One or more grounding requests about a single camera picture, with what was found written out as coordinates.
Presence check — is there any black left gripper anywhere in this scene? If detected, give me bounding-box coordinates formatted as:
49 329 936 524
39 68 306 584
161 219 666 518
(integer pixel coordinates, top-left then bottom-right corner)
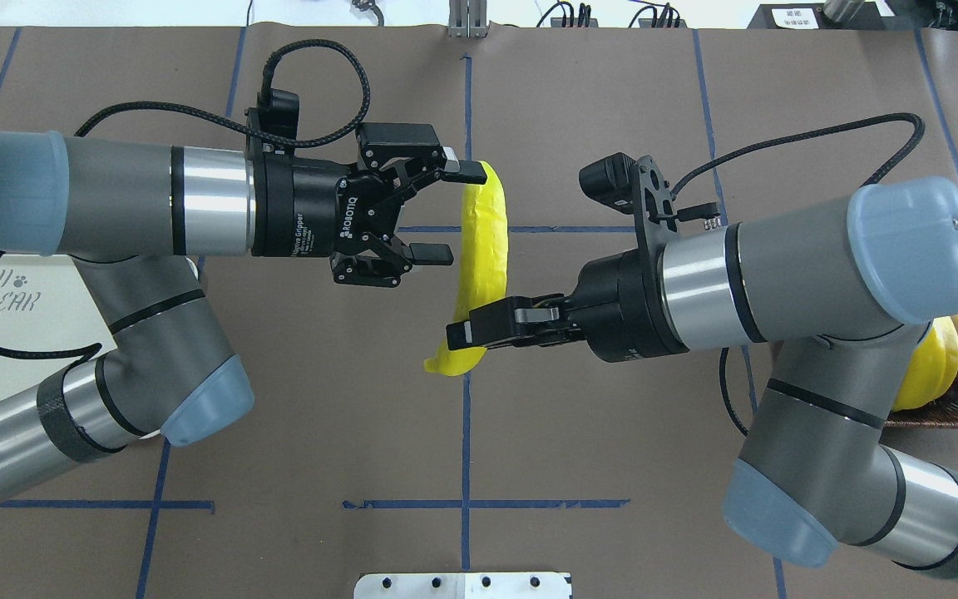
251 124 489 288

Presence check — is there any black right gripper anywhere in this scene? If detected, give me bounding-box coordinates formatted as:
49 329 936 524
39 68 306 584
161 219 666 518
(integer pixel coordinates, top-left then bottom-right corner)
446 250 688 363

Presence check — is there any yellow banana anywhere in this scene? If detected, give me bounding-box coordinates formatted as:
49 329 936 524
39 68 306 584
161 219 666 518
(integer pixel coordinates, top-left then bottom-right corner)
892 317 958 412
422 160 511 379

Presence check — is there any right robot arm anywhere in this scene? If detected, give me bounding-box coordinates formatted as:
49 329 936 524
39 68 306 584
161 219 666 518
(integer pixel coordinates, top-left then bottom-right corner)
447 175 958 582

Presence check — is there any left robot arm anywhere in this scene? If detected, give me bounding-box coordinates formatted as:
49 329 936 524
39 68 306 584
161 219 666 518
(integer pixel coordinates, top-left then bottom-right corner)
0 124 487 502

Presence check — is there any white bear tray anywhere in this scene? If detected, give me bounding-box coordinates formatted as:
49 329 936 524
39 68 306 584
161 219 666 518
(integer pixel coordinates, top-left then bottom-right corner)
0 255 116 401

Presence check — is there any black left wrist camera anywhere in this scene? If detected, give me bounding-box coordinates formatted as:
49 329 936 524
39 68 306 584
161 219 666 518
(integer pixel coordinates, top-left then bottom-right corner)
244 88 300 155

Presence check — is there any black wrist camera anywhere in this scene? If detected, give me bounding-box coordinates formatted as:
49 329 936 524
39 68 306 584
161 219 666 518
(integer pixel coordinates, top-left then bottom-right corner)
244 88 300 155
578 152 636 215

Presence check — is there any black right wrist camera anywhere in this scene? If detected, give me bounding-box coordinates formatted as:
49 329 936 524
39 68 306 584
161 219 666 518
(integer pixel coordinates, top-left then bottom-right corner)
578 152 636 215

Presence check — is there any aluminium frame post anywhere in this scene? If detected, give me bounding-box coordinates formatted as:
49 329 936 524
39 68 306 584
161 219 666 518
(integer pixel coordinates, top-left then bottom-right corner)
447 0 490 39

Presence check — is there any white camera pillar with base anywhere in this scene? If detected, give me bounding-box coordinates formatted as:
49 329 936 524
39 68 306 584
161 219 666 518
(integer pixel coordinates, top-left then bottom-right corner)
353 572 574 598

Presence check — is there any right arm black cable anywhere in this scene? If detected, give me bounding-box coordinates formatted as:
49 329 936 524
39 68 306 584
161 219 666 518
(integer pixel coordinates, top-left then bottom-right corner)
670 113 927 437

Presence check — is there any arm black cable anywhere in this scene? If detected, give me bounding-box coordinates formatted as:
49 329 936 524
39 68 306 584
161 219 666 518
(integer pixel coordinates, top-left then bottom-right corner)
670 113 927 437
0 42 372 360

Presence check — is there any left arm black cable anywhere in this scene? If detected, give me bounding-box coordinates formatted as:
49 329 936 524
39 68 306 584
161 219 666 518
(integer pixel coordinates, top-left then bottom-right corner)
0 42 372 360

